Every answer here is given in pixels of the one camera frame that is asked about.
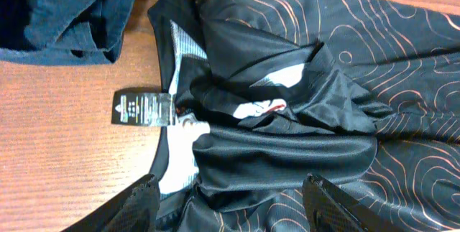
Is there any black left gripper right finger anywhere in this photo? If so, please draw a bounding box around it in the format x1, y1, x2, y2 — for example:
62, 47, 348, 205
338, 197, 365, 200
303, 174, 400, 232

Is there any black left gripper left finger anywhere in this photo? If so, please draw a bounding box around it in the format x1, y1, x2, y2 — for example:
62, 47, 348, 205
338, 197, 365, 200
64, 174, 160, 232

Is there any black orange patterned jersey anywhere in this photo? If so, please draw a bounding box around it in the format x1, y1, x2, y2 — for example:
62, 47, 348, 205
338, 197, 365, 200
110, 0, 460, 232

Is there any folded navy blue garment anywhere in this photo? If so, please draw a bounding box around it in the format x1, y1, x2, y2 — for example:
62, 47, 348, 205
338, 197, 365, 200
1, 0, 135, 66

